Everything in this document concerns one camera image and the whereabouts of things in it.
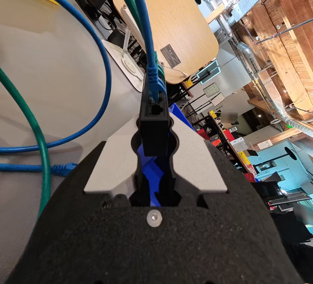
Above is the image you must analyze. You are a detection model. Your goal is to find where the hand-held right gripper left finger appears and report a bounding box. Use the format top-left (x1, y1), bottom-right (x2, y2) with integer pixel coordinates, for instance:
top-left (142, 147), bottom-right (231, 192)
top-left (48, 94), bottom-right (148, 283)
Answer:
top-left (84, 115), bottom-right (143, 198)

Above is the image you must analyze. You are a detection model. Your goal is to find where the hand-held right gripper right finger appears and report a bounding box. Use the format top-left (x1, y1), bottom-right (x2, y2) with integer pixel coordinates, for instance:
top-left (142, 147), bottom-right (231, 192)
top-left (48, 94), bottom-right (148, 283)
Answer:
top-left (169, 113), bottom-right (228, 195)

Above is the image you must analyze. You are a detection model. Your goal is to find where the blue plastic bin with divider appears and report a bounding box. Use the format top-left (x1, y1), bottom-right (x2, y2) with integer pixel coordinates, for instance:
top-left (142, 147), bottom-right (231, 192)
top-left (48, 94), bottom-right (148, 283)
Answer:
top-left (136, 103), bottom-right (196, 207)

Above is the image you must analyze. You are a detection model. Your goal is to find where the black ethernet port block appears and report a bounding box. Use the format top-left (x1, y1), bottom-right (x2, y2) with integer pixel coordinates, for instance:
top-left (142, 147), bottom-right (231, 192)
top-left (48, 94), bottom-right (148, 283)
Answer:
top-left (139, 74), bottom-right (171, 157)

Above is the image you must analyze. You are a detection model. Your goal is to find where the green ethernet cable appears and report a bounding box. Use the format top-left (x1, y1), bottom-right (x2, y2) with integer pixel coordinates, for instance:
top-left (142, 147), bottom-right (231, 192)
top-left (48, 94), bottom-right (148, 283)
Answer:
top-left (0, 0), bottom-right (167, 220)

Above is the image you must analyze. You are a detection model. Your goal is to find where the blue ethernet cable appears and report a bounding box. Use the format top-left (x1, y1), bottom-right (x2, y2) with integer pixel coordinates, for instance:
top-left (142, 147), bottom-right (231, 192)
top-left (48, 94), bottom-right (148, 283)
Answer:
top-left (0, 0), bottom-right (168, 177)

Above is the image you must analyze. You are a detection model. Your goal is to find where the white cardboard box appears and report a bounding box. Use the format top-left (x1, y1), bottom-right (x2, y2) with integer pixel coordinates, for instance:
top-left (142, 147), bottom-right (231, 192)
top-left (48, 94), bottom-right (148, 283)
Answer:
top-left (231, 137), bottom-right (249, 153)

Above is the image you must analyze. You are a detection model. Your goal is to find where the white paper sign stand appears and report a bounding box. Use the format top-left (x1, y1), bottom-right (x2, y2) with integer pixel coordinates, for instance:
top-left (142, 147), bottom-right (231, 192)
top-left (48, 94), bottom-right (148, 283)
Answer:
top-left (211, 92), bottom-right (225, 107)

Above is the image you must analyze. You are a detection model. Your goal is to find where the pale green paper sign stand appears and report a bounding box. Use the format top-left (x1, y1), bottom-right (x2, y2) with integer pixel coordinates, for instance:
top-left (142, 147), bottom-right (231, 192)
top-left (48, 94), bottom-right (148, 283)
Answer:
top-left (202, 82), bottom-right (218, 98)

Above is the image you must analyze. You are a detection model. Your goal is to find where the white table grommet plate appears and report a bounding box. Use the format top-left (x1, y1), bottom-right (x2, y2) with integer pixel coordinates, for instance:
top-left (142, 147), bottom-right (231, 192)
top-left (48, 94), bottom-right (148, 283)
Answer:
top-left (101, 39), bottom-right (145, 93)

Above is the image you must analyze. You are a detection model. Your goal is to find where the folded wooden table top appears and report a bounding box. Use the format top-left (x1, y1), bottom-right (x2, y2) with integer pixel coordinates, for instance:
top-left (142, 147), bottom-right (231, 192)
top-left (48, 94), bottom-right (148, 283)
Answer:
top-left (111, 0), bottom-right (219, 85)

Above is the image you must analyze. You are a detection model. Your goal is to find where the silver ventilation duct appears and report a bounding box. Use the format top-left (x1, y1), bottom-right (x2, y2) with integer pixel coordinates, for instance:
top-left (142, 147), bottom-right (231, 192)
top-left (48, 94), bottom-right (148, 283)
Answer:
top-left (193, 0), bottom-right (261, 72)

